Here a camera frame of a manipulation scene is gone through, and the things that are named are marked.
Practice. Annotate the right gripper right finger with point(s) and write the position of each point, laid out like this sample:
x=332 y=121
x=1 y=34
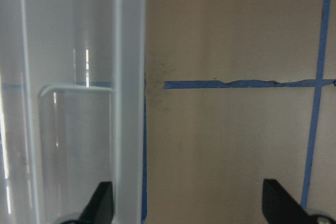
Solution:
x=279 y=207

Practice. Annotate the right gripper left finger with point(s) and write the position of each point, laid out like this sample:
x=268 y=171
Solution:
x=100 y=208

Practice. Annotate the clear ribbed box lid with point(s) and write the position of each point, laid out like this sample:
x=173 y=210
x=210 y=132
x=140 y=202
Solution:
x=72 y=108

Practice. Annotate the brown paper table cover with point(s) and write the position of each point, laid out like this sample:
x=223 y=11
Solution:
x=238 y=91

